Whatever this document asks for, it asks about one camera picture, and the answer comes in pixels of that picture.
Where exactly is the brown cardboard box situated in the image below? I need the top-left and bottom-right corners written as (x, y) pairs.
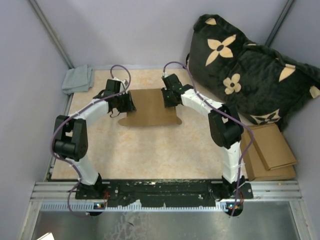
top-left (118, 88), bottom-right (182, 127)

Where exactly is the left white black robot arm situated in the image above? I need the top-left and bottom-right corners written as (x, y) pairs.
top-left (51, 77), bottom-right (136, 199)

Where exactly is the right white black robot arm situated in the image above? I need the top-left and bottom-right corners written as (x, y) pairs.
top-left (161, 72), bottom-right (245, 201)

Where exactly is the lower folded cardboard box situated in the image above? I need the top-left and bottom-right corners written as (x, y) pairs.
top-left (241, 126), bottom-right (297, 181)

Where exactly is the folded cardboard box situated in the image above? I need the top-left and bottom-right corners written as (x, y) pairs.
top-left (241, 126), bottom-right (297, 181)
top-left (249, 123), bottom-right (297, 171)

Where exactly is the upper folded cardboard box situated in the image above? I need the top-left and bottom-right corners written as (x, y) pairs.
top-left (249, 123), bottom-right (297, 171)

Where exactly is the grey folded cloth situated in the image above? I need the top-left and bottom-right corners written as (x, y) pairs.
top-left (61, 64), bottom-right (94, 95)

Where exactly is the black floral plush pillow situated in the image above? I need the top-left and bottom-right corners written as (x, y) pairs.
top-left (187, 14), bottom-right (320, 130)

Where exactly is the white paper corner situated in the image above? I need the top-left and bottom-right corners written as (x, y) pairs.
top-left (36, 232), bottom-right (55, 240)

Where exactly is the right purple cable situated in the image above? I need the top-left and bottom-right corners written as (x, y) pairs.
top-left (162, 61), bottom-right (256, 217)

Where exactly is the purple cable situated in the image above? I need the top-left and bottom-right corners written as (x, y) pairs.
top-left (49, 64), bottom-right (132, 218)
top-left (162, 61), bottom-right (256, 217)

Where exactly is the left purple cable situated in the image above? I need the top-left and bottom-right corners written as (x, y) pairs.
top-left (49, 64), bottom-right (132, 218)

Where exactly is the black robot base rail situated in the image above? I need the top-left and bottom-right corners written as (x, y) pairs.
top-left (75, 178), bottom-right (254, 217)

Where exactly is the grey slotted cable duct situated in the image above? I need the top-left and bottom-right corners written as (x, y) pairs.
top-left (40, 200), bottom-right (234, 213)

